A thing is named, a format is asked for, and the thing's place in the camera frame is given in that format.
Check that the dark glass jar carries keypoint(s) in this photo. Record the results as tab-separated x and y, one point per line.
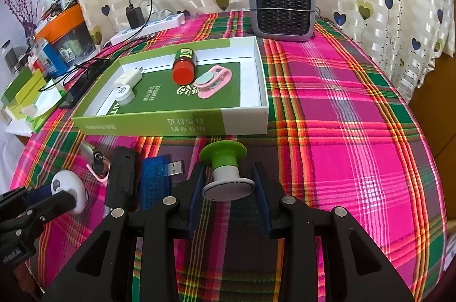
10	58

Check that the grey space heater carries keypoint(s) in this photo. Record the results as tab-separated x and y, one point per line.
281	6

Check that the small white round jar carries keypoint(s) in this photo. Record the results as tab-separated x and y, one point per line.
125	96

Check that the white side cabinet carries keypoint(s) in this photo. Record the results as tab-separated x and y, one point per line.
17	127

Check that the black power adapter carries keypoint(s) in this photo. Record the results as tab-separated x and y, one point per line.
134	18

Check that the blue white carton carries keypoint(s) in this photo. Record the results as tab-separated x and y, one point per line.
53	60

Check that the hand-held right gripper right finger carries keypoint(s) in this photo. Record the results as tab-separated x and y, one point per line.
262	198

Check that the lime green box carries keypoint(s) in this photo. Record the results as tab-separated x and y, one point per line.
34	90

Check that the pink clip grey disc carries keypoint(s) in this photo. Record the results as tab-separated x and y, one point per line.
206	79

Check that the white round knobbed device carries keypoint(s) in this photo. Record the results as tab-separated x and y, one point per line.
76	188

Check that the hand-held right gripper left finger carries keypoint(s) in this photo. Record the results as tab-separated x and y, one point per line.
196	198

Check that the white power strip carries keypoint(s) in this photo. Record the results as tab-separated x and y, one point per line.
153	26

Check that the black phone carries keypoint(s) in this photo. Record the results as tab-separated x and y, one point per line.
80	88

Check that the black box orange lid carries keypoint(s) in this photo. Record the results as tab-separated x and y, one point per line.
67	20

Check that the red cap bottle green label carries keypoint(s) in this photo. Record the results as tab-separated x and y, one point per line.
183	70

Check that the pile of assorted small items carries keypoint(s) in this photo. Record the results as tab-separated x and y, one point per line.
57	3

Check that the blue usb tester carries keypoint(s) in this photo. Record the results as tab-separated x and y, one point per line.
155	181

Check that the black bicycle light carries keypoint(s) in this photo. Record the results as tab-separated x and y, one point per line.
123	177

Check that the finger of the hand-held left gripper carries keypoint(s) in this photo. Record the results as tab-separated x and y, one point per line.
41	192
57	203

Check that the dark green box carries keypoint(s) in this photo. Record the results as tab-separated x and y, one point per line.
16	84

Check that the white cube charger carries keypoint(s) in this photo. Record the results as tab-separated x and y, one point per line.
128	77

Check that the green and white round jar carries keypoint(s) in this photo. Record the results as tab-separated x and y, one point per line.
224	166

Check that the green gift box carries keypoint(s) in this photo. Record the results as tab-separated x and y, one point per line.
160	124

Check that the green tissue pack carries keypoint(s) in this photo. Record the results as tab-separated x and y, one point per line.
46	102

